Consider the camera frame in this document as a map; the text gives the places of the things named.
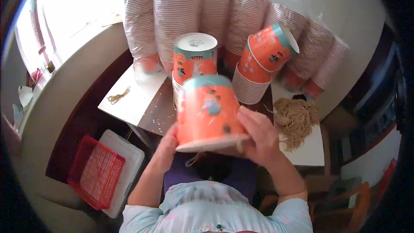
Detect person's left hand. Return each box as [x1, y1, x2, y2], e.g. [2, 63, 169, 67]
[155, 124, 182, 171]

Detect white plastic storage box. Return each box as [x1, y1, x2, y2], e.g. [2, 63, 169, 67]
[98, 129, 146, 219]

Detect red plastic basket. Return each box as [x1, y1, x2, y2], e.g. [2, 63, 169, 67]
[67, 134, 126, 211]

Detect tan string handle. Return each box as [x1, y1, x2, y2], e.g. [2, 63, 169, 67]
[185, 136, 247, 167]

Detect person's right hand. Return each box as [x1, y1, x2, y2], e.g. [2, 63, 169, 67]
[221, 106, 286, 168]

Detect stack of orange paper cups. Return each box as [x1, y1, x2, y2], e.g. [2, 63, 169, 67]
[171, 32, 219, 108]
[231, 22, 300, 105]

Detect white board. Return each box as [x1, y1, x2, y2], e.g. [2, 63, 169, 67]
[97, 63, 169, 127]
[270, 81, 326, 167]

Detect white crumpled paper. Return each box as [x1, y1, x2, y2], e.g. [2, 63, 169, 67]
[17, 85, 34, 108]

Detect pile of tan strings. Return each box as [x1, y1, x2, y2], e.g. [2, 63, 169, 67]
[265, 97, 321, 153]

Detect person's body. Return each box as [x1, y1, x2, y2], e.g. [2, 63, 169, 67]
[119, 181, 314, 233]

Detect person's legs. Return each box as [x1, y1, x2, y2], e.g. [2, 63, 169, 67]
[163, 153, 260, 205]

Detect small tan string bundle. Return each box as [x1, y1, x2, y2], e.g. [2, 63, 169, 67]
[107, 86, 131, 105]

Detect pink object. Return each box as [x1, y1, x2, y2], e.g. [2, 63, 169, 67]
[30, 67, 43, 88]

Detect orange paper cup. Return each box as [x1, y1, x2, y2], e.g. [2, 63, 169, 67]
[176, 74, 251, 153]

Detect row of plastic-wrapped cup sleeves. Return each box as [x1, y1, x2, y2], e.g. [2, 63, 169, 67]
[122, 0, 350, 100]

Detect red object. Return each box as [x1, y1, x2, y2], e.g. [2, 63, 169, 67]
[377, 158, 398, 199]

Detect beige cushion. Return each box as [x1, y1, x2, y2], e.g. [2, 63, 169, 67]
[27, 174, 99, 233]

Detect wooden chair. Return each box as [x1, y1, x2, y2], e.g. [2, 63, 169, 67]
[259, 181, 371, 233]

